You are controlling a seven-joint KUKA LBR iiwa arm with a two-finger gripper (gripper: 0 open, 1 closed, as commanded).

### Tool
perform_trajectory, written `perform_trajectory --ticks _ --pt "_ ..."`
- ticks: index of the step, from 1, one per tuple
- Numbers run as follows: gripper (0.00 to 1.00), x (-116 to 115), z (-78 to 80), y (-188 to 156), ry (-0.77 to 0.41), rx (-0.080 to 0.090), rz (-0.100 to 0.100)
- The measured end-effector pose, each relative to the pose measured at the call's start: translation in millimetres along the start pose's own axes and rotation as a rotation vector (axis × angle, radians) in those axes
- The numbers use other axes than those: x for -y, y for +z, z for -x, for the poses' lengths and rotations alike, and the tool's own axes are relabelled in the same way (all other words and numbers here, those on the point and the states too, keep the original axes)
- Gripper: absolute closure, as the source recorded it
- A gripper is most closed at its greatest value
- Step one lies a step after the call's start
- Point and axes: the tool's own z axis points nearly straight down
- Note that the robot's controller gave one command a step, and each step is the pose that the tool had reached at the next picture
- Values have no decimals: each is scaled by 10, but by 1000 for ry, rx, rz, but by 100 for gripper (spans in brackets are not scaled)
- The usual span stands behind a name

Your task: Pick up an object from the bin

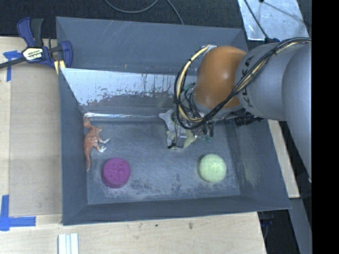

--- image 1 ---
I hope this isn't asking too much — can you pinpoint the grey metal bin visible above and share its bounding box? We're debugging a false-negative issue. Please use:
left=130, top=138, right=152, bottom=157
left=55, top=16, right=292, bottom=226

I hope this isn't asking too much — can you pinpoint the purple round cup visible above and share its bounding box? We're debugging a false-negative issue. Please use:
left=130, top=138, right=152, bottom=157
left=101, top=157, right=131, bottom=189

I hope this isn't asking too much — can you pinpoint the orange toy dinosaur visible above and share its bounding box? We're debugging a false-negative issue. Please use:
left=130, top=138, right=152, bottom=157
left=83, top=117, right=111, bottom=173

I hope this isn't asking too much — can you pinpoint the white and yellow toy animal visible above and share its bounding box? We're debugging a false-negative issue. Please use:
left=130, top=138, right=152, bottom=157
left=158, top=109, right=198, bottom=151

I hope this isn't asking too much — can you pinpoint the pale green ball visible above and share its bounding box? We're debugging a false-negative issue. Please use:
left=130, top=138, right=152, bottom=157
left=198, top=153, right=228, bottom=184

